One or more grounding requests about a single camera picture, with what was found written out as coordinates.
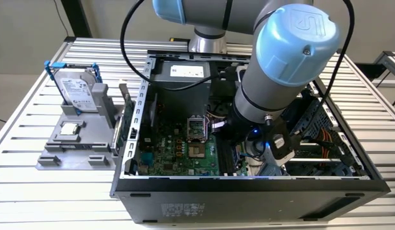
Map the black RAM slot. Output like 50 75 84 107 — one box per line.
220 141 229 177
216 140 226 177

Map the round black fan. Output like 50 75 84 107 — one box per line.
206 100 233 118

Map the metal socket cover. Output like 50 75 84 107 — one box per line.
186 116 206 142

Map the CPU socket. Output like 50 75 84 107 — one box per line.
188 143 206 159

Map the grey power supply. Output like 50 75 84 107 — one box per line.
150 61 212 120

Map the perforated metal disk bay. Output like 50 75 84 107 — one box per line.
257 143 345 178

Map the green motherboard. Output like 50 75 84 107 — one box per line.
137 121 249 177

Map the black open PC case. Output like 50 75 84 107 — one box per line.
108 50 392 225

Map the green graphics card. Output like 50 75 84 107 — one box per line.
109 80 136 154

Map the grey parts rack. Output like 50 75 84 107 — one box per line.
35 83 126 172

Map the silver CPU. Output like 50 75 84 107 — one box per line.
58 124 78 136

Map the hard disk in blue carrier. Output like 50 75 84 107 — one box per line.
42 61 104 117

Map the metal slat side table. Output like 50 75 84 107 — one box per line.
371 50 395 106

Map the wire locking lever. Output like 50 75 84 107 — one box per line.
202 117 212 143

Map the orange yellow wire bundle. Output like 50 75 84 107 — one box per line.
319 128 333 159

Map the thin black cable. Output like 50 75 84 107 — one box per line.
320 0 357 103

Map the thick black cable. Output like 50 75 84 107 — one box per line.
118 0 224 91

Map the black vertical post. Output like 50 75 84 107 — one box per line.
61 0 93 38

